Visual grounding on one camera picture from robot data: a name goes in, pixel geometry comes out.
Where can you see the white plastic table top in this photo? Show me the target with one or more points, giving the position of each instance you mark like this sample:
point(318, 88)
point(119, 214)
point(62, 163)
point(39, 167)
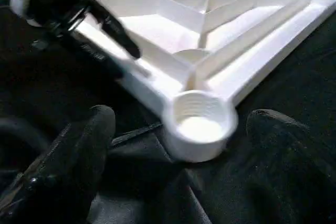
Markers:
point(231, 40)

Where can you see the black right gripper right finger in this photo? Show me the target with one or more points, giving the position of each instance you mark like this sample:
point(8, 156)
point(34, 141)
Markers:
point(299, 171)

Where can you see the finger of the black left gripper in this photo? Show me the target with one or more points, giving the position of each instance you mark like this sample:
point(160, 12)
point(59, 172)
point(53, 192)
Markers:
point(118, 30)
point(97, 56)

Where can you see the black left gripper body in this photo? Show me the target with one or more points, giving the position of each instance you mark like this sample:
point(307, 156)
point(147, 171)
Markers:
point(58, 6)

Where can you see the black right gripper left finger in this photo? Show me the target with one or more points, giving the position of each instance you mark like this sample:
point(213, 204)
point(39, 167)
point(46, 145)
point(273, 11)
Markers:
point(63, 177)

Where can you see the black work mat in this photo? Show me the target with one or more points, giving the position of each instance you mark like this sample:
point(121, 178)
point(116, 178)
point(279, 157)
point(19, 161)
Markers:
point(42, 93)

